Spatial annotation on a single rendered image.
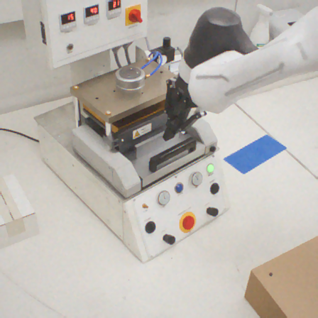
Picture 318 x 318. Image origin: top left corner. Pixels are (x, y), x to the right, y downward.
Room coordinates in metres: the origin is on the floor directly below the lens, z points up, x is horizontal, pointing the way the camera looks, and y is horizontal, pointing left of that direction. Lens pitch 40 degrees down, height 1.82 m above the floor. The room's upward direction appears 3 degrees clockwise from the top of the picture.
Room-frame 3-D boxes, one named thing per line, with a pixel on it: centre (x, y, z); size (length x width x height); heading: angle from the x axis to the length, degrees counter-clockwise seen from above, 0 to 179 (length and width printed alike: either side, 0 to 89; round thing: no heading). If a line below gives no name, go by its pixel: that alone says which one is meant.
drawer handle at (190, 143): (1.00, -0.03, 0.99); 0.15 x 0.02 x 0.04; 132
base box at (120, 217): (1.15, 0.07, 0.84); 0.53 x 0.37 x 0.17; 42
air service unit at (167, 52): (1.38, 0.01, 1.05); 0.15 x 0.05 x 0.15; 132
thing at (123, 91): (1.18, 0.10, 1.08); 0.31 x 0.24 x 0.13; 132
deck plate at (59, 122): (1.16, 0.11, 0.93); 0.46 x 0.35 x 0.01; 42
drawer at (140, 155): (1.10, 0.06, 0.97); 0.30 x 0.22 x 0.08; 42
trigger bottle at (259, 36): (1.88, -0.39, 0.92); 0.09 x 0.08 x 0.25; 33
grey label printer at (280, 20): (1.95, -0.53, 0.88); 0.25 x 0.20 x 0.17; 24
